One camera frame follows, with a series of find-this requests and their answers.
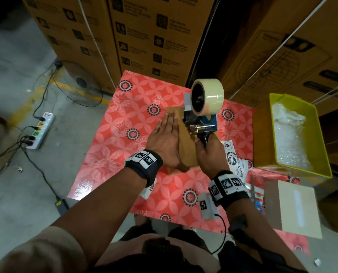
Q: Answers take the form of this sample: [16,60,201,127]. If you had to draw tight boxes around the packaged blue scissors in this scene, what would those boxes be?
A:
[245,178,267,215]

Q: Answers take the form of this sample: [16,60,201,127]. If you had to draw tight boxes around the black wristband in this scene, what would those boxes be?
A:
[124,149,164,188]
[207,170,251,212]

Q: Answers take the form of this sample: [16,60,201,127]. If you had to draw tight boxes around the small cardboard box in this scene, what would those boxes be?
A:
[166,105,202,172]

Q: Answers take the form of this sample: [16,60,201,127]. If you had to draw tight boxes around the yellow plastic bin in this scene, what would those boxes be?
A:
[252,93,334,180]

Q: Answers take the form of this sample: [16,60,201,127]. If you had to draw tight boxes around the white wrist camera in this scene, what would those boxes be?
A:
[197,192,219,221]
[139,179,158,200]

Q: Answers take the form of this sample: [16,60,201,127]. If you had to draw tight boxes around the stack of Crompton cartons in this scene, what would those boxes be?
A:
[21,0,338,117]

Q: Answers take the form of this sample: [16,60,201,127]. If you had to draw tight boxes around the person's left hand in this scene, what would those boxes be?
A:
[144,112,182,169]

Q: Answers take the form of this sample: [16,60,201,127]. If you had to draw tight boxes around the person's dark clothing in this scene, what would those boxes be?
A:
[86,221,298,273]

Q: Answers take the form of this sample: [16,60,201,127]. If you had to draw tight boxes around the person's left forearm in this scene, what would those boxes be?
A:
[0,168,147,273]

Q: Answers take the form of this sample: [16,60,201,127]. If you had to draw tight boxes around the flat brown cardboard box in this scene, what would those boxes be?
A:
[262,179,324,240]

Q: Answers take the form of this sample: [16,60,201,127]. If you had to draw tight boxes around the wire-guard floor fan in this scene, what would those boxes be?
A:
[57,60,105,108]

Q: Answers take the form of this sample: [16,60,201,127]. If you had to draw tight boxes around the person's right forearm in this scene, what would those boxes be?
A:
[225,193,307,273]

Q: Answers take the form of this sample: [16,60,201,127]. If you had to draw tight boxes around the orange floral tablecloth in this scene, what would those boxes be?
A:
[67,70,311,254]

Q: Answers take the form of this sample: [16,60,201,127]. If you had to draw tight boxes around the tape dispenser with tape roll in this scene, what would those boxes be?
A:
[182,78,226,147]

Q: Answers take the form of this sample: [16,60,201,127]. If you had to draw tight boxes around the bubble wrap bundle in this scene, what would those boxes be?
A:
[271,102,314,172]

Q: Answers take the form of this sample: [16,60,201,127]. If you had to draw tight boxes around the white power strip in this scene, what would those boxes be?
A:
[23,111,55,151]

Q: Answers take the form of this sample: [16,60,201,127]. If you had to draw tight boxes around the person's right hand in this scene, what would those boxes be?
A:
[194,132,232,180]

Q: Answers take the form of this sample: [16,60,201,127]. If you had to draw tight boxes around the black-white fragile sticker sheet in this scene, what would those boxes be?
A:
[221,138,251,185]

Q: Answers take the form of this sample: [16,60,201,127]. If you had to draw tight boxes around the black power adapter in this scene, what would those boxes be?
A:
[54,197,71,215]

